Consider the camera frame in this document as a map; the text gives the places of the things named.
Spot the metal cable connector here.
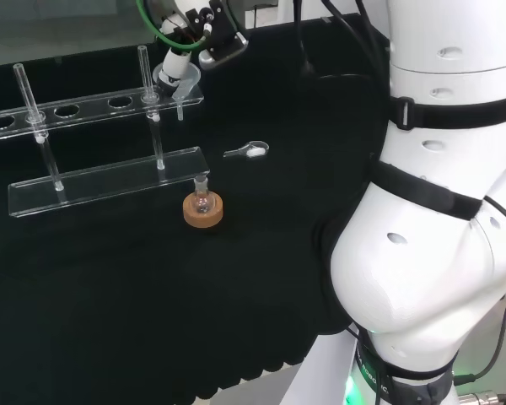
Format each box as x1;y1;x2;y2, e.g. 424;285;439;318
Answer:
457;390;506;405

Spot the green cable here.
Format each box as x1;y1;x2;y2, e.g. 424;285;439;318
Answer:
136;0;210;55

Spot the black bench cloth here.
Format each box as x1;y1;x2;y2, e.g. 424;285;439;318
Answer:
0;11;391;402

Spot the clear plastic funnel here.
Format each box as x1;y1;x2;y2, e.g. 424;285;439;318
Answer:
152;62;203;122

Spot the glass weighing funnel with powder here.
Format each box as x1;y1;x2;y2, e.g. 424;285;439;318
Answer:
223;140;271;159

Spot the transparent funnel stand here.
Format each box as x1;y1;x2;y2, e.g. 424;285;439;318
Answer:
0;45;211;219

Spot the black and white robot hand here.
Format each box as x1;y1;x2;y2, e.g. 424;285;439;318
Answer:
145;0;250;97

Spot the brown cork ring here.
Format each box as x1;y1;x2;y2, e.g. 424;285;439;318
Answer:
182;191;225;229

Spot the small round-bottom glass flask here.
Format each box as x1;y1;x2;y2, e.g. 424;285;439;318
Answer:
191;175;216;215

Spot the thin black base cable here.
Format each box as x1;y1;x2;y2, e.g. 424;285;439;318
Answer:
452;284;506;386

